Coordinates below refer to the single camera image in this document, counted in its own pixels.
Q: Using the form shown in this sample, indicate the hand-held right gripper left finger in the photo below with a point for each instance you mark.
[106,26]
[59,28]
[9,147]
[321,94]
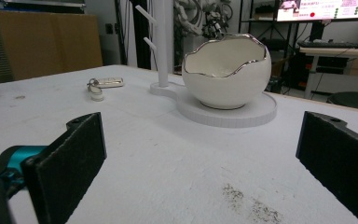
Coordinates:
[65,168]

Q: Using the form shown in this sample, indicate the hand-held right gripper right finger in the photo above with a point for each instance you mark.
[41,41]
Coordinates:
[338,158]

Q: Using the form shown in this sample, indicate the black round stool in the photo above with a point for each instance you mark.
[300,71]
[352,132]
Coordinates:
[354,101]

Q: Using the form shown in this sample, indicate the white key fob with keyring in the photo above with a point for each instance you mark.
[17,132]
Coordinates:
[104,86]

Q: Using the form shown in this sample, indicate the white desk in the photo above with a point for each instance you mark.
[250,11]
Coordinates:
[335,57]

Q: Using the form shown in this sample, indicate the brown cardboard panel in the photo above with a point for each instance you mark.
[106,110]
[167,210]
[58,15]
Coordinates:
[48,43]

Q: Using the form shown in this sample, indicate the black metal shelf rack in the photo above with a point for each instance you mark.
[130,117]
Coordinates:
[270,34]

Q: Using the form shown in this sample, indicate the white eggshell-shaped bowl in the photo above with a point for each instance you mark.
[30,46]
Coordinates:
[226,71]

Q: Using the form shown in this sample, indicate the white stand with pegs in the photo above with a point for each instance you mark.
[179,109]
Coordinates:
[199,102]

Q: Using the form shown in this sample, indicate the monitor screen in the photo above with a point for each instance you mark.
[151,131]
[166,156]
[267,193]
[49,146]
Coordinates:
[326,9]

